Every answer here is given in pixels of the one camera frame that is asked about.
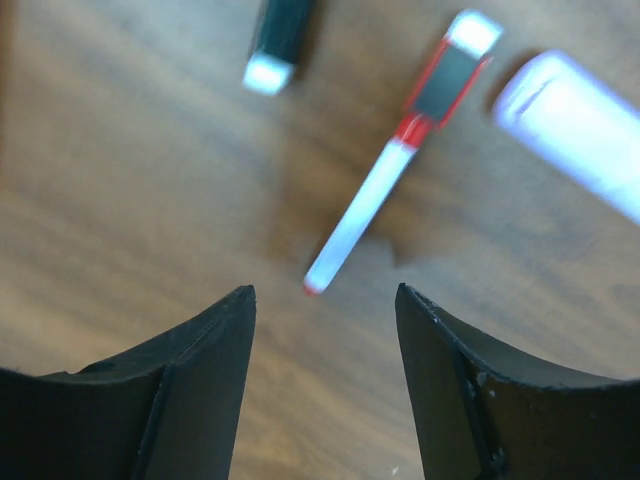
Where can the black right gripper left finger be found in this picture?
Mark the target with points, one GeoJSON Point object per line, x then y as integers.
{"type": "Point", "coordinates": [167, 408]}

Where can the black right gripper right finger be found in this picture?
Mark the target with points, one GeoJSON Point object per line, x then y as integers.
{"type": "Point", "coordinates": [484, 409]}

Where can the purple highlighter marker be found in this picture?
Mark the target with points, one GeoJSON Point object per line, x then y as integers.
{"type": "Point", "coordinates": [575, 122]}

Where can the red cap white marker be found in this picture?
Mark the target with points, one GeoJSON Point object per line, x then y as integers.
{"type": "Point", "coordinates": [461, 55]}

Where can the black capped white marker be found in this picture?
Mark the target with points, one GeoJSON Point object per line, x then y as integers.
{"type": "Point", "coordinates": [277, 45]}

